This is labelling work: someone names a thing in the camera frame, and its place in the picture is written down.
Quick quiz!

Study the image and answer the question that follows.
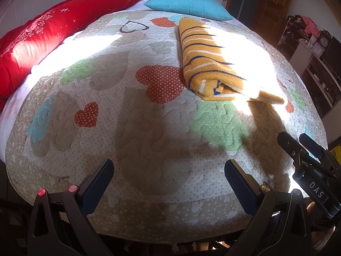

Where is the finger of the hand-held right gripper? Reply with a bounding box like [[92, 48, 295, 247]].
[[277, 131, 333, 178], [299, 133, 336, 166]]

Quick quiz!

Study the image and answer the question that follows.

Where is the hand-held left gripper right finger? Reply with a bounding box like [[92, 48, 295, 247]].
[[224, 159, 312, 256]]

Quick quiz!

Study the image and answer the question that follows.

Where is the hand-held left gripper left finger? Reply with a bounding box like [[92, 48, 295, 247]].
[[27, 159, 115, 256]]

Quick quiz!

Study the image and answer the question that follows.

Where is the yellow striped sweater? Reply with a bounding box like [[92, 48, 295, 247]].
[[178, 17, 285, 105]]

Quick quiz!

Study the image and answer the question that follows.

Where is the person's right hand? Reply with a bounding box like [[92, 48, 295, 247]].
[[306, 202, 337, 249]]

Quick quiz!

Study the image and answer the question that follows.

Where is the heart-print quilted bedspread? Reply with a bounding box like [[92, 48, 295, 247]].
[[5, 10, 329, 244]]

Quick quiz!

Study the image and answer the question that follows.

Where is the cluttered shelf unit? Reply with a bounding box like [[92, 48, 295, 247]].
[[277, 15, 341, 118]]

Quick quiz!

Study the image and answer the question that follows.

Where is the black round clock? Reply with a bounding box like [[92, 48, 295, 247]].
[[318, 30, 332, 49]]

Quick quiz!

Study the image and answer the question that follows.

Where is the pink cloth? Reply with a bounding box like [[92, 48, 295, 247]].
[[301, 16, 320, 36]]

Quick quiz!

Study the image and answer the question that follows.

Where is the brown wooden door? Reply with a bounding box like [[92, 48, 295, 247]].
[[250, 0, 296, 35]]

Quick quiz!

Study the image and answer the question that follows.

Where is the red embroidered quilt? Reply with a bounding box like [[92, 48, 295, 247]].
[[0, 0, 145, 112]]

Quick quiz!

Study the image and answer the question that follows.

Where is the blue ribbed pillow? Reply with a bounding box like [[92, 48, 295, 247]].
[[144, 0, 233, 21]]

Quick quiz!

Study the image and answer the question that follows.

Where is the white headboard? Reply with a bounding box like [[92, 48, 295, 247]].
[[0, 0, 64, 36]]

